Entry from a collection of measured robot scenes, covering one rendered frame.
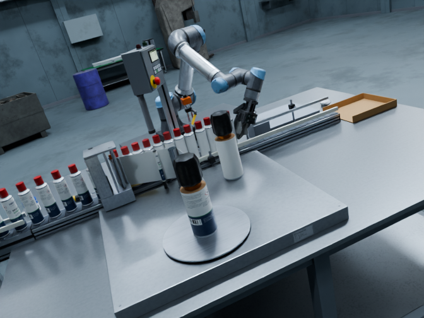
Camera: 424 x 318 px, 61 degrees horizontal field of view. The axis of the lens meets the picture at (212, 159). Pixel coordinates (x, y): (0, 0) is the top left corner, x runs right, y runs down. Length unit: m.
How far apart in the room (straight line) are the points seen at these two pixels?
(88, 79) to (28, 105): 1.65
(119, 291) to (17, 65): 10.11
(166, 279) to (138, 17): 10.80
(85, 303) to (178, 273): 0.33
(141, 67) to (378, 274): 1.49
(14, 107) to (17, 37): 3.90
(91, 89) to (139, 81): 6.93
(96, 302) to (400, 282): 1.36
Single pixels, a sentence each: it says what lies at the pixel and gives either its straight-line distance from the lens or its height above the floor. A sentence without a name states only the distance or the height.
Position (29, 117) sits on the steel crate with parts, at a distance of 7.52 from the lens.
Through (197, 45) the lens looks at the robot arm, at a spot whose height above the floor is 1.39.
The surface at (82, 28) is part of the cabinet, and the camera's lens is 10.91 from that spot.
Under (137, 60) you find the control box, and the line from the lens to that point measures 1.66.
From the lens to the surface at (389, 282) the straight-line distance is 1.97.
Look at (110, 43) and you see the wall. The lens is 11.38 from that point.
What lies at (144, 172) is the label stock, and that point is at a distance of 1.66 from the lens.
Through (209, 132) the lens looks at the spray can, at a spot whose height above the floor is 1.01.
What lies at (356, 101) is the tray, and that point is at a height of 0.83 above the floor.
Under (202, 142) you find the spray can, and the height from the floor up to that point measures 0.98.
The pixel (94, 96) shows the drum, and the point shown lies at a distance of 8.62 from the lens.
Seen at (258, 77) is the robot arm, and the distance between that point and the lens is 1.79.
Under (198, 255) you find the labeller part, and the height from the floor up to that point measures 0.89.
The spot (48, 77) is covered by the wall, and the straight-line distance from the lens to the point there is 11.11.
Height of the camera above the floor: 1.59
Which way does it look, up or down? 23 degrees down
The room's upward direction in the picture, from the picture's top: 15 degrees counter-clockwise
